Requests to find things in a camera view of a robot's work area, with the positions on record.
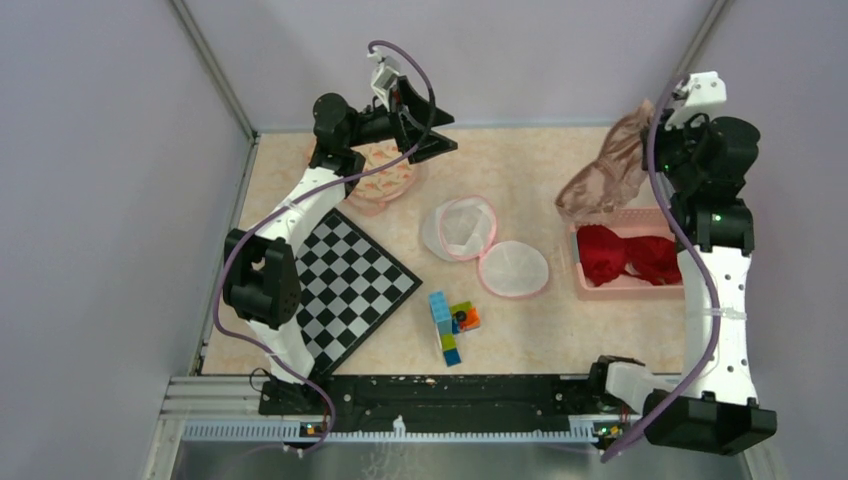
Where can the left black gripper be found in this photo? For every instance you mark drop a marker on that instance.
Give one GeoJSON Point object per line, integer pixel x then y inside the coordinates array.
{"type": "Point", "coordinates": [420, 143]}

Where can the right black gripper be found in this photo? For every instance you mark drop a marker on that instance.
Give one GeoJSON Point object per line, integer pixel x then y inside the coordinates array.
{"type": "Point", "coordinates": [694, 127]}

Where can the pink plastic basket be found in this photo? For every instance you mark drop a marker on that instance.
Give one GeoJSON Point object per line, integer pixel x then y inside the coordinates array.
{"type": "Point", "coordinates": [626, 222]}

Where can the beige pink lace bra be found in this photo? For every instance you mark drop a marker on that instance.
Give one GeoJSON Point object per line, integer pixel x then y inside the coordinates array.
{"type": "Point", "coordinates": [613, 178]}

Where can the white pink mesh laundry bag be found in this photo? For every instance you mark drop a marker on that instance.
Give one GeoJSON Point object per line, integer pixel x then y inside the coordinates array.
{"type": "Point", "coordinates": [465, 229]}

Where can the red bra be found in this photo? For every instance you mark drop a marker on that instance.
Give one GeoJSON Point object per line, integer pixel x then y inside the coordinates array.
{"type": "Point", "coordinates": [605, 256]}

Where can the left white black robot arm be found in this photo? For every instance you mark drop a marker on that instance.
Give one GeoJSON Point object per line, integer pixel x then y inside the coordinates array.
{"type": "Point", "coordinates": [262, 283]}

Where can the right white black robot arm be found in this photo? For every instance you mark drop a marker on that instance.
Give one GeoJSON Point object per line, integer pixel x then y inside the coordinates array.
{"type": "Point", "coordinates": [715, 407]}

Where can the black white checkerboard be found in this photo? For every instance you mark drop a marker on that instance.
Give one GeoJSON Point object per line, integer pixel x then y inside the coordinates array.
{"type": "Point", "coordinates": [350, 286]}

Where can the colourful toy block stack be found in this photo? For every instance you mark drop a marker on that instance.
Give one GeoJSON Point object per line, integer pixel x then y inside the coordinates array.
{"type": "Point", "coordinates": [451, 321]}

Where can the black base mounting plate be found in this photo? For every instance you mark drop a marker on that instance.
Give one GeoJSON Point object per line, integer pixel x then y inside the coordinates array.
{"type": "Point", "coordinates": [536, 407]}

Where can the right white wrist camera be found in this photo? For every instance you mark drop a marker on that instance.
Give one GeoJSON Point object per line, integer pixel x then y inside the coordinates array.
{"type": "Point", "coordinates": [702, 93]}

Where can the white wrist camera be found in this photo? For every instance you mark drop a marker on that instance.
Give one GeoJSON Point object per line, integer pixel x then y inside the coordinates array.
{"type": "Point", "coordinates": [384, 75]}
{"type": "Point", "coordinates": [702, 93]}

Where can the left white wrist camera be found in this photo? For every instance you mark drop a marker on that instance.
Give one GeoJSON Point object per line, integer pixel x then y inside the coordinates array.
{"type": "Point", "coordinates": [384, 75]}

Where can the aluminium frame rail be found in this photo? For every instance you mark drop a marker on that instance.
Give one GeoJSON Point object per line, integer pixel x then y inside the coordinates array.
{"type": "Point", "coordinates": [225, 408]}

